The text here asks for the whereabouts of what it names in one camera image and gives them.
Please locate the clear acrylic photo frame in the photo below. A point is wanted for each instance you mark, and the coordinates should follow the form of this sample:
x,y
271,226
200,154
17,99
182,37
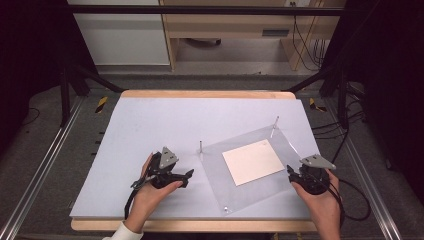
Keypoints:
x,y
216,173

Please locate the black metal frame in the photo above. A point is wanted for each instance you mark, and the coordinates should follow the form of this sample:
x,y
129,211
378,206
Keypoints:
x,y
200,10

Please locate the white cabinet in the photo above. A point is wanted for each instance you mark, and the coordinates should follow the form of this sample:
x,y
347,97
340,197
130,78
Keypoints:
x,y
123,36

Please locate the wooden desk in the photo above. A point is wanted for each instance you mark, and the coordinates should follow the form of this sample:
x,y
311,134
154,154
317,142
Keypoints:
x,y
230,23

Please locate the black curtain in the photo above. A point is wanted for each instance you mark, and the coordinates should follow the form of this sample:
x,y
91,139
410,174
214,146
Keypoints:
x,y
390,66
30,50

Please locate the person's left hand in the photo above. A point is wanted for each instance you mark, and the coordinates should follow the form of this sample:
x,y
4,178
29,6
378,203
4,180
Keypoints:
x,y
146,203

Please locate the printed picture card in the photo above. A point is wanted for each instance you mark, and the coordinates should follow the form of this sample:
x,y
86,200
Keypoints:
x,y
253,162

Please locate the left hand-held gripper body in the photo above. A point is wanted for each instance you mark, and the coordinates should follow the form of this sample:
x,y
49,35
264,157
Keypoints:
x,y
168,158

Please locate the white power strip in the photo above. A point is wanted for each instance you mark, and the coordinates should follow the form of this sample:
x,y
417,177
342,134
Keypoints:
x,y
298,2

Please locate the aluminium floor rail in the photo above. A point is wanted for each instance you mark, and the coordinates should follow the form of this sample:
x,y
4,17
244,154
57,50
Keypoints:
x,y
370,180
43,163

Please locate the person's right hand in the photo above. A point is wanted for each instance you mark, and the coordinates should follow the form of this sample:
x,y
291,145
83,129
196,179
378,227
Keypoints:
x,y
323,206

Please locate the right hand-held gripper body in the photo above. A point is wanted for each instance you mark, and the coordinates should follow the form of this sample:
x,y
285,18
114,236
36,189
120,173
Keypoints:
x,y
316,161

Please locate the white table board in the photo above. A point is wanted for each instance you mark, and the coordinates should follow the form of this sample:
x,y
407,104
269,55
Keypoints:
x,y
166,126

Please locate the wooden table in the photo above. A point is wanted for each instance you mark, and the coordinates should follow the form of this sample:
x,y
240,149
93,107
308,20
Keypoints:
x,y
206,93

